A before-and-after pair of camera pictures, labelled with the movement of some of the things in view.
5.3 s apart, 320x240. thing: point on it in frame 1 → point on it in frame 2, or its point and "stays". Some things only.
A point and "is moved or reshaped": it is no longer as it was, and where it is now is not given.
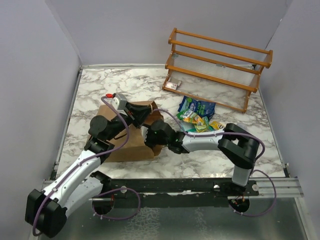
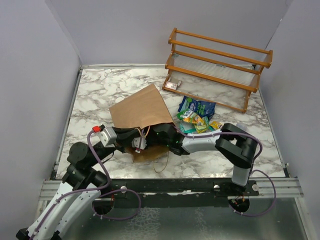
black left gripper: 140,113 → 125,137
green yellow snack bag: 201,122 stays
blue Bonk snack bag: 203,108 stays
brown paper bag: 136,150 is moved or reshaped
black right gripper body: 152,140 stays
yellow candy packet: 217,125 stays
